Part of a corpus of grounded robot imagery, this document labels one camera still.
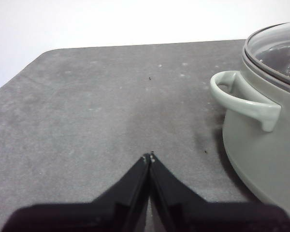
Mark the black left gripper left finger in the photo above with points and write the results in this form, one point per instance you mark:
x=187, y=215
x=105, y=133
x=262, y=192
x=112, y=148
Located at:
x=106, y=212

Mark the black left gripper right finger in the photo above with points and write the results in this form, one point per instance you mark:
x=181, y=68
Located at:
x=195, y=215

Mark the pale green electric steamer pot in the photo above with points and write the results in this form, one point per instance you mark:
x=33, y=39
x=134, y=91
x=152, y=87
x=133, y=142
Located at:
x=256, y=149

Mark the glass lid with green knob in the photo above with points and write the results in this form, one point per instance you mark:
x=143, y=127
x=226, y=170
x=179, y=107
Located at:
x=275, y=43

